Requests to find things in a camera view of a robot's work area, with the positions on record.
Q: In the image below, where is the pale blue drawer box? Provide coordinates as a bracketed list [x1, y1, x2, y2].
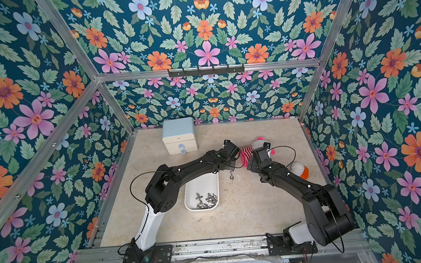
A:
[162, 117, 198, 155]

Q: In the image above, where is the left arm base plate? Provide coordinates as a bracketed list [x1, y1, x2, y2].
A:
[122, 239, 173, 263]

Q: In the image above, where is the pile of wing nuts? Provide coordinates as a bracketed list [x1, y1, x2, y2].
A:
[196, 193, 219, 210]

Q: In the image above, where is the pink white striped plush toy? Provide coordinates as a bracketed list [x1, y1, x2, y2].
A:
[240, 137, 266, 167]

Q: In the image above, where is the white storage tray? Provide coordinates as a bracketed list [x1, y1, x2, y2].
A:
[184, 173, 220, 212]

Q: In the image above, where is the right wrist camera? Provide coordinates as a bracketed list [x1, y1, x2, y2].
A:
[263, 142, 271, 149]

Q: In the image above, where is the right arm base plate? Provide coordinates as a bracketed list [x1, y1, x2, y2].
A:
[265, 221, 318, 256]

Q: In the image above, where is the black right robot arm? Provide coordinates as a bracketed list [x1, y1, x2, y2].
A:
[247, 147, 355, 246]

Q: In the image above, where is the black hook rail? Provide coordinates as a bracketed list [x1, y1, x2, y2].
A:
[167, 65, 245, 78]

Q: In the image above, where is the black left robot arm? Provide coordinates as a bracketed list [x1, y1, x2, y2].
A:
[133, 140, 240, 252]

